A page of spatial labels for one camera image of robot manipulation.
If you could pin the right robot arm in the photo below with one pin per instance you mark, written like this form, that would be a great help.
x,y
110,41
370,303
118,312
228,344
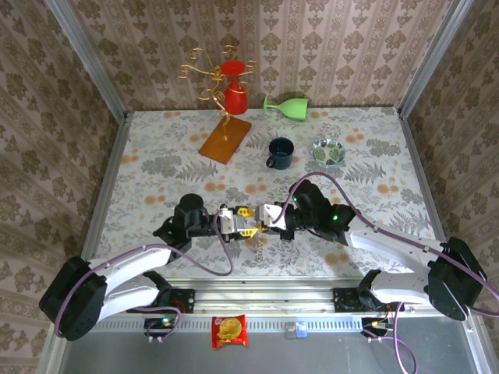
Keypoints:
x,y
390,249

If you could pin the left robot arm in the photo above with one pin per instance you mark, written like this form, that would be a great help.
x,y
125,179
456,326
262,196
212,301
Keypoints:
x,y
128,261

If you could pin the green leaf pattern bowl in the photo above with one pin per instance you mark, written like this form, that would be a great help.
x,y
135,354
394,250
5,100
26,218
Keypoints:
x,y
327,154

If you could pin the dark blue mug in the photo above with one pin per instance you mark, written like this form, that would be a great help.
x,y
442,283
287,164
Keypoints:
x,y
286,159

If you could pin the slotted metal strip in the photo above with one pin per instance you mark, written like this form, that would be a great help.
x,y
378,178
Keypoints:
x,y
265,324

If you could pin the red snack packet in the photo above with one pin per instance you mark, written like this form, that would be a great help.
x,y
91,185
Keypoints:
x,y
230,331

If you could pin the green wine glass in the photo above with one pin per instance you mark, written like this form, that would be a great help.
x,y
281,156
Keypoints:
x,y
294,109

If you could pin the small blue silver device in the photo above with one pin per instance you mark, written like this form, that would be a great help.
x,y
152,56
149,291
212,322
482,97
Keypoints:
x,y
296,330

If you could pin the red wine glass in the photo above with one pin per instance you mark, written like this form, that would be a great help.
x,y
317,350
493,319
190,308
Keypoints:
x,y
236,101

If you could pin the grey metal sheet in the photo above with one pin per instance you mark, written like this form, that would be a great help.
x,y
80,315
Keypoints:
x,y
312,354

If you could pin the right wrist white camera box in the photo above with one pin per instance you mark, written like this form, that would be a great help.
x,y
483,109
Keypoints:
x,y
269,212

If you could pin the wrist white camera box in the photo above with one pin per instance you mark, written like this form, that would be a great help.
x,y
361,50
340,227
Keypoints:
x,y
269,212
228,226

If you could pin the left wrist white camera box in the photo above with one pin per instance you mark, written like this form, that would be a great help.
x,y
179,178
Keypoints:
x,y
228,226

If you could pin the wide aluminium base rail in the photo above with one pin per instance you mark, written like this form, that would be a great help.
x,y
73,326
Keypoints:
x,y
265,296

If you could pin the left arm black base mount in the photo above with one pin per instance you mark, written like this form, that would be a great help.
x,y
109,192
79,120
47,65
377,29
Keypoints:
x,y
183,302

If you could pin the aluminium table side rail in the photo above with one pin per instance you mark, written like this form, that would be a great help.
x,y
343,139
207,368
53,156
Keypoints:
x,y
109,175
422,175

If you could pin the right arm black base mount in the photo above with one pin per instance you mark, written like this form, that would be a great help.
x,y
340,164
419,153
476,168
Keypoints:
x,y
343,302

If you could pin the aluminium frame post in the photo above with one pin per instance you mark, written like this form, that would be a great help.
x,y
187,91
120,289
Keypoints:
x,y
434,58
91,66

